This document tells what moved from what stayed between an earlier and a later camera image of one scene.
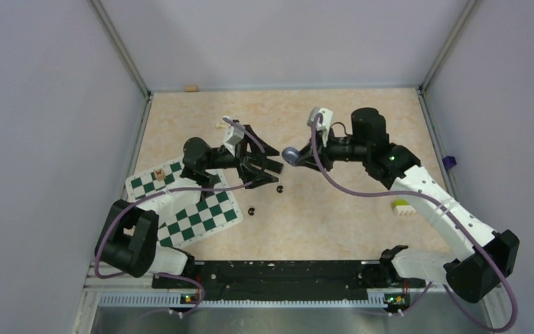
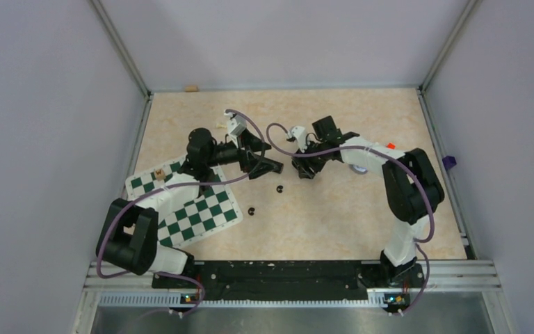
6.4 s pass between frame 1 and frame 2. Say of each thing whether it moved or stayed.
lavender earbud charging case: moved
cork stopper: stayed
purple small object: stayed
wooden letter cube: stayed
